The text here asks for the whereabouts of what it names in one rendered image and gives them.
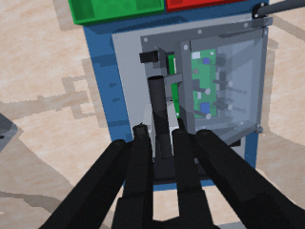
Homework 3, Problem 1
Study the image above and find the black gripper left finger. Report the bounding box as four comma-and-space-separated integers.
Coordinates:
38, 104, 155, 229

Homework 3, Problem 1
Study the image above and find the red bin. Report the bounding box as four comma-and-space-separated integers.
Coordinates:
165, 0, 247, 12

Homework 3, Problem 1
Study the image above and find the green circuit board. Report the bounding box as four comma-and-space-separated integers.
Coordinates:
168, 54, 180, 117

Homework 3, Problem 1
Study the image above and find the green open bin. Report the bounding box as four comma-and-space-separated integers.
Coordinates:
68, 0, 164, 26

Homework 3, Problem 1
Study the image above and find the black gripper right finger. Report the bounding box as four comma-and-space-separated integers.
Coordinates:
167, 101, 305, 229

